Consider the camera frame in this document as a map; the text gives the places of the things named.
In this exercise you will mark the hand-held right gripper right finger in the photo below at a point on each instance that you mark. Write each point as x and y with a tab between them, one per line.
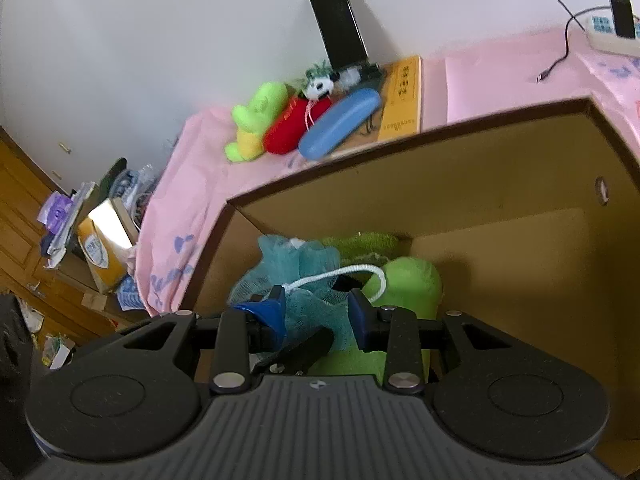
360	322

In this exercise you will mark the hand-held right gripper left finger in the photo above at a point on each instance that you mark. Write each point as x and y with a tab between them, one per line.
276	315

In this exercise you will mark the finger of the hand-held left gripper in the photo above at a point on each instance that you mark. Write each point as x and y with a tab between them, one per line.
305	350

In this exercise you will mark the teal mesh bath pouf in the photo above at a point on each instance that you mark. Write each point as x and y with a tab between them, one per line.
300	265

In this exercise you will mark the green plush pillow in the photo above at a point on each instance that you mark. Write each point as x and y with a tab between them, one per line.
415	280

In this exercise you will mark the green fluffy towel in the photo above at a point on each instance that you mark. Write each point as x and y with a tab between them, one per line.
365	245

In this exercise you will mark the brown cardboard box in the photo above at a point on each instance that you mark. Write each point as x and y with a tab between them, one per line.
500	170

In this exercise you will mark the blue patterned cloth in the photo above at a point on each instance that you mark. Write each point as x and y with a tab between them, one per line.
129	295

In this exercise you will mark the pink deer print tablecloth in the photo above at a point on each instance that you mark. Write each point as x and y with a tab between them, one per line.
210	160

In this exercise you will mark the red plush toy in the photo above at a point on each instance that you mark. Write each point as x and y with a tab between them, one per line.
285	132

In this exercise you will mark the yellow tissue pack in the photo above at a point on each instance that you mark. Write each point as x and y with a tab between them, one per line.
100	250

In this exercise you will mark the blue glasses case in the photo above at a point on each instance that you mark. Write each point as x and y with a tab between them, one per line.
335	125

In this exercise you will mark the green and yellow plush toy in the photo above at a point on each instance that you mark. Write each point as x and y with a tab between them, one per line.
260	105

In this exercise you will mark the dark green cloth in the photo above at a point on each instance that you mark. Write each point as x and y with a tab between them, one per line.
112	175

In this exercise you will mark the small panda plush toy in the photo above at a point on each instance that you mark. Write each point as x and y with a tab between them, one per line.
320	87

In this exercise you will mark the purple tissue box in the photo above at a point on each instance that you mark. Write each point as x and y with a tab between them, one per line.
57	210

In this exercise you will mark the black phone stand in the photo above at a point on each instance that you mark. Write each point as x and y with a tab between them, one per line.
370	72

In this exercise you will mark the wooden cabinet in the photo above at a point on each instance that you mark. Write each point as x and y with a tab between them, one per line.
20	220

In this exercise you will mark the black smartphone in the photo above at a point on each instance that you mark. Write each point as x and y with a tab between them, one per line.
340	25

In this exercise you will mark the white power strip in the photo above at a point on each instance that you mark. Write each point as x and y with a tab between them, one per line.
602	30

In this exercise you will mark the black charger plug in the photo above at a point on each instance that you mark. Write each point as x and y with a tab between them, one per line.
622	12

